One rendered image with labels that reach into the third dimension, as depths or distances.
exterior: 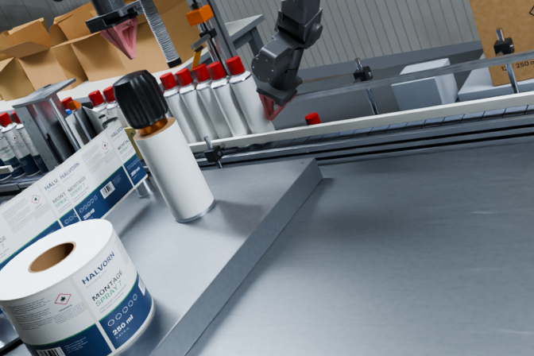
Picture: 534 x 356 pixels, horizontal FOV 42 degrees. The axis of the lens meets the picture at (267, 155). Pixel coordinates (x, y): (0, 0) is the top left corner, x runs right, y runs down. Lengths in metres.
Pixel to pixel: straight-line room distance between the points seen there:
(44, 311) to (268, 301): 0.33
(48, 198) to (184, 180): 0.27
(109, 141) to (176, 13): 1.84
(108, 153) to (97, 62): 2.25
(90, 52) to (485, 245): 2.94
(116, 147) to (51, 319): 0.56
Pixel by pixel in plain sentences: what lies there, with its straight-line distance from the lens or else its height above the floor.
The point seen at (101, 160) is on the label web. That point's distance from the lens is 1.48.
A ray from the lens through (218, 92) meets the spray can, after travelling 1.53.
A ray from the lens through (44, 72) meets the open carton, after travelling 4.03.
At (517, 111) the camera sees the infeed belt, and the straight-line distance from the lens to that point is 1.29.
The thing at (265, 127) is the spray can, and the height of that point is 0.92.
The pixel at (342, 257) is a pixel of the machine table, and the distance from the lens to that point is 1.12.
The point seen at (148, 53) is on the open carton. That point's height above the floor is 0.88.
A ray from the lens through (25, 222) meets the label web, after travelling 1.37.
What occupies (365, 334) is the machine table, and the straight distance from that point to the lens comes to 0.95.
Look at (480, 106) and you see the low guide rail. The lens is 1.28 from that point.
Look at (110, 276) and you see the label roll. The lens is 1.05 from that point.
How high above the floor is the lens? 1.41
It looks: 21 degrees down
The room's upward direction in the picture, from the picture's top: 24 degrees counter-clockwise
